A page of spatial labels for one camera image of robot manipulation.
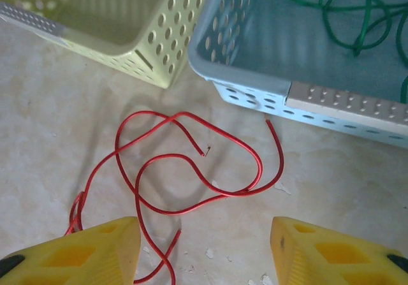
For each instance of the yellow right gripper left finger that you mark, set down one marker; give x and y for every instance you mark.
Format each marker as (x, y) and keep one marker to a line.
(70, 256)

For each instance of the yellow-green perforated basket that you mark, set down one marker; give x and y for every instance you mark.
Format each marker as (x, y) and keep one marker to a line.
(105, 14)

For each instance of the light blue perforated basket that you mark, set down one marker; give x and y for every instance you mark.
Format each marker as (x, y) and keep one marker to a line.
(271, 42)

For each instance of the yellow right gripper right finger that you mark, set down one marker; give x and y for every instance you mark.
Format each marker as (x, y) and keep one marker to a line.
(334, 256)

